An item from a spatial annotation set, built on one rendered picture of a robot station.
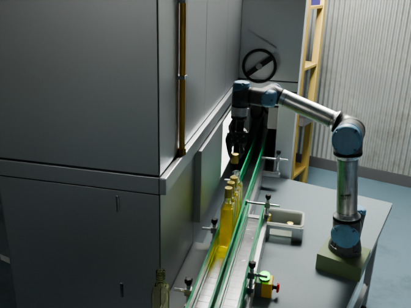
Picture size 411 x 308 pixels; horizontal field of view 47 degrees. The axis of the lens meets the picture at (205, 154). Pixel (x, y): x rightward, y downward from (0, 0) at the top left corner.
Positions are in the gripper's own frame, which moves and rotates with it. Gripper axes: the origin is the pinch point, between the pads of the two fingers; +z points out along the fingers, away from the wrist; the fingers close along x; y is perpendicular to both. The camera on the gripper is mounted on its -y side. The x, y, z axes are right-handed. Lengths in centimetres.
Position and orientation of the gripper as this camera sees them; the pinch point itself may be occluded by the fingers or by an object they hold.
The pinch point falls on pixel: (235, 155)
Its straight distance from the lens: 220.4
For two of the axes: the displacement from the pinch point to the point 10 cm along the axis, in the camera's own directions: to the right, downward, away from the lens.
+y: 1.2, 3.6, -9.3
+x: 9.9, 0.0, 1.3
